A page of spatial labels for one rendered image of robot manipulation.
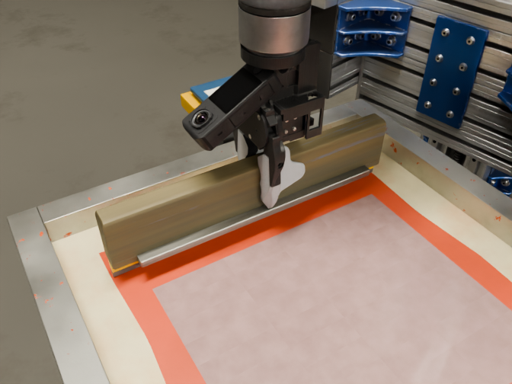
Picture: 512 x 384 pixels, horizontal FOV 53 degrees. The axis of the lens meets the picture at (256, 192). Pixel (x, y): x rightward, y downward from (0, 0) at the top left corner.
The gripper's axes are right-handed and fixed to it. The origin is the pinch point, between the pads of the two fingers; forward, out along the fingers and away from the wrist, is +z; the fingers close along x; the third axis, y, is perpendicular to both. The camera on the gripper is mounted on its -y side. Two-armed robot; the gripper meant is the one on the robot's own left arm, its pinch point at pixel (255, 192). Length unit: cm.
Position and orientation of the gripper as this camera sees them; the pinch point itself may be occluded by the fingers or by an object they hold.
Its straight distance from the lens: 67.9
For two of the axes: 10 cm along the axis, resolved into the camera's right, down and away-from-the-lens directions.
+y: 8.6, -3.3, 4.0
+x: -5.2, -5.5, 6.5
